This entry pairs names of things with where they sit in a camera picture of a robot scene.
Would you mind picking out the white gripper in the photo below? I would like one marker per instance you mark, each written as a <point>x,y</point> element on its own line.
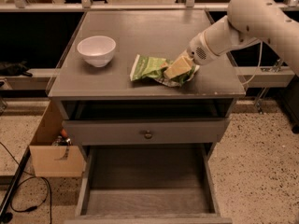
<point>196,50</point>

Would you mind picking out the green jalapeno chip bag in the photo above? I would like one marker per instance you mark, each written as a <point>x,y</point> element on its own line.
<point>146,67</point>

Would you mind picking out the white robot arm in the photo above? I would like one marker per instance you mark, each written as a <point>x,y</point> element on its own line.
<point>246,23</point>

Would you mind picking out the closed grey top drawer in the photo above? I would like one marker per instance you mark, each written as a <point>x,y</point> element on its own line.
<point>128,132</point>

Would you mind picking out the round metal drawer knob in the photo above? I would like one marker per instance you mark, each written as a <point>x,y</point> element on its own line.
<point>148,134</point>

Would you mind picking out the grey wooden drawer cabinet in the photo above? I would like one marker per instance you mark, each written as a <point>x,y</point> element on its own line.
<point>83,92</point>

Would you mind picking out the open grey middle drawer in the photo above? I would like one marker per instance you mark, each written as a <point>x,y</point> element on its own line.
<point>147,184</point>

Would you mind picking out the white bowl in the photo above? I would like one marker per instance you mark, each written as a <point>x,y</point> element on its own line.
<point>97,50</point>

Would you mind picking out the items inside cardboard box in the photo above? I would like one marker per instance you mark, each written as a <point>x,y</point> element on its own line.
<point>62,139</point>

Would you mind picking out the cardboard box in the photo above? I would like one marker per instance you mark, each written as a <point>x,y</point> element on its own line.
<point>50,159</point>

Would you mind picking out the black object on ledge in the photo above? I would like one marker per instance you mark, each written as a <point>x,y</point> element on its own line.
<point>10,69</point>

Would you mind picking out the metal railing frame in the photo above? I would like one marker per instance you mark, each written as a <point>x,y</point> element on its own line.
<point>25,5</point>

